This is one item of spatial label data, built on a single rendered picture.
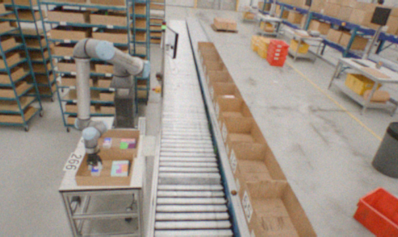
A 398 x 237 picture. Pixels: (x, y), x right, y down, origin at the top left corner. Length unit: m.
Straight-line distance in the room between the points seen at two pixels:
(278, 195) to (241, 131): 0.79
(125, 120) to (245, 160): 1.23
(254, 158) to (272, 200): 0.41
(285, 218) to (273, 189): 0.19
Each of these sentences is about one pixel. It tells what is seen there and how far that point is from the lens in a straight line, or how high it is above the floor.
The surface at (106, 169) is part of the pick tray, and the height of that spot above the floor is 0.76.
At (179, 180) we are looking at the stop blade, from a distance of 1.92.
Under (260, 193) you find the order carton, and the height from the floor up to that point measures 0.94.
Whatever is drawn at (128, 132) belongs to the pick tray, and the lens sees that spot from 2.34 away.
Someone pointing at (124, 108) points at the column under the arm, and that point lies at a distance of 2.45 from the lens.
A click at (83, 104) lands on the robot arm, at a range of 1.89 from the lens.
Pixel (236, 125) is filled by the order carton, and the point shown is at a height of 0.96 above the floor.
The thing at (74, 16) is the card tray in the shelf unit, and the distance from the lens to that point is 3.27.
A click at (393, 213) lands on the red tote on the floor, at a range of 3.56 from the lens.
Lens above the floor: 2.15
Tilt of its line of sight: 31 degrees down
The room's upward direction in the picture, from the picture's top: 6 degrees clockwise
